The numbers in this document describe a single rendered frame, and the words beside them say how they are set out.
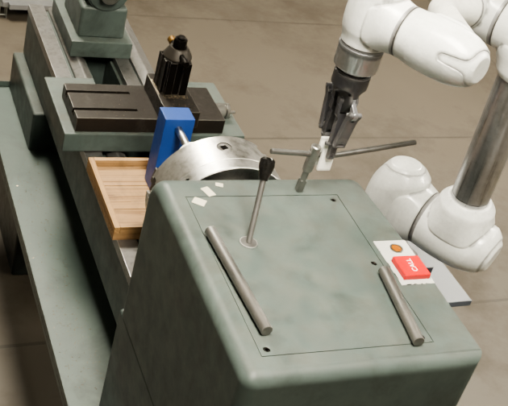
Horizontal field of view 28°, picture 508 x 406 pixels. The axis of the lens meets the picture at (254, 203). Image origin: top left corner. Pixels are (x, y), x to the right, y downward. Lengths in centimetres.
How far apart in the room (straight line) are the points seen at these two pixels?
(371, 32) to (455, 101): 383
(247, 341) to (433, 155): 347
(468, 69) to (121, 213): 107
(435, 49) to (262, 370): 65
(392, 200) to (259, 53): 292
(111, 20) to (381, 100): 248
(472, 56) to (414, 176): 90
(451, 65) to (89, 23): 164
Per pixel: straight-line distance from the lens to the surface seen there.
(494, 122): 251
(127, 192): 265
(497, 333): 413
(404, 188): 271
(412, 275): 200
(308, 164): 210
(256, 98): 509
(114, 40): 328
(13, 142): 339
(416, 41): 188
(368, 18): 191
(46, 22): 344
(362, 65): 197
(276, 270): 191
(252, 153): 227
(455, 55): 186
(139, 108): 285
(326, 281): 192
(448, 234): 267
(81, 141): 278
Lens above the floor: 241
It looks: 34 degrees down
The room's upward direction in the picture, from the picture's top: 17 degrees clockwise
